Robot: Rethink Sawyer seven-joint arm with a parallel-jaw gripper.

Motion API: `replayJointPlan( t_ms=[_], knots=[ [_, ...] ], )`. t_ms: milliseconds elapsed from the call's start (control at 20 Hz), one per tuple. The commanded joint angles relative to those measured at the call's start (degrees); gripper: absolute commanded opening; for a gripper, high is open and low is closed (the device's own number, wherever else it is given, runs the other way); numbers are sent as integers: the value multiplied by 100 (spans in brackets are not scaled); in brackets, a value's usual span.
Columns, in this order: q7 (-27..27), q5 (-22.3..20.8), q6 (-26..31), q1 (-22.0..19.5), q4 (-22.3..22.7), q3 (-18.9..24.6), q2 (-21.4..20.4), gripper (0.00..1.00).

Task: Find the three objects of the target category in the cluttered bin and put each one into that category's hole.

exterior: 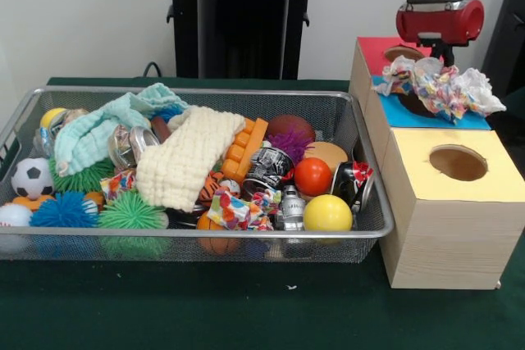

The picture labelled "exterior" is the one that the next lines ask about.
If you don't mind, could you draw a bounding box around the red orange ball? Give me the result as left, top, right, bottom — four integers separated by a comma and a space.
293, 157, 333, 198

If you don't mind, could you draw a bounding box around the black cable loop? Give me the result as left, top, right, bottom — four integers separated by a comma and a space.
141, 61, 166, 79

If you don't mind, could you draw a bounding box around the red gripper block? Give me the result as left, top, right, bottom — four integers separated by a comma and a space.
395, 0, 486, 68

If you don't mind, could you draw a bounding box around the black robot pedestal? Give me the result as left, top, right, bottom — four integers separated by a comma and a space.
157, 0, 331, 80

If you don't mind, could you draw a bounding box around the white baseball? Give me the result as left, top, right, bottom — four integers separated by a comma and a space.
0, 202, 34, 229

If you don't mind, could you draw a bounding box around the colourful patterned paper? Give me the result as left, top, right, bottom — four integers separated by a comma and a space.
207, 187, 284, 232
372, 56, 508, 125

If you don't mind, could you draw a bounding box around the shallow clear mesh bin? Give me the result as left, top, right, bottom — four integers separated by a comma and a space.
0, 85, 395, 264

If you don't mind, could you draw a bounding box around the mint green cloth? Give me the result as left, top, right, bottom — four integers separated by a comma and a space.
52, 82, 189, 177

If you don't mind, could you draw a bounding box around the blue spiky ball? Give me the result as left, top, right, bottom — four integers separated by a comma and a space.
29, 190, 99, 229

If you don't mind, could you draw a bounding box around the dark green side table cloth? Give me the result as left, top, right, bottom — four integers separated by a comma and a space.
490, 87, 525, 121

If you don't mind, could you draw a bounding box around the wooden box with three holes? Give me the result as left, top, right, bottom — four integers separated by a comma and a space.
348, 36, 525, 292

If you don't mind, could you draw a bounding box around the purple spiky ball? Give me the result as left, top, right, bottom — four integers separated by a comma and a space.
264, 126, 315, 166

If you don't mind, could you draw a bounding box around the black and white soccer ball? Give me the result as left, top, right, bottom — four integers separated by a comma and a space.
10, 157, 56, 199

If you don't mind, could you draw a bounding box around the large yellow ball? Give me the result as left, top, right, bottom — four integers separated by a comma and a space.
302, 193, 354, 233

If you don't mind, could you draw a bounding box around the cream knitted cloth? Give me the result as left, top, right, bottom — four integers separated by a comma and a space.
135, 106, 247, 212

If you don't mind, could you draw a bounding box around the green spiky ball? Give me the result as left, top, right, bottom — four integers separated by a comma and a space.
97, 190, 171, 231

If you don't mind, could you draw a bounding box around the black upright panel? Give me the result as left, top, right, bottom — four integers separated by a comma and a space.
480, 0, 525, 99

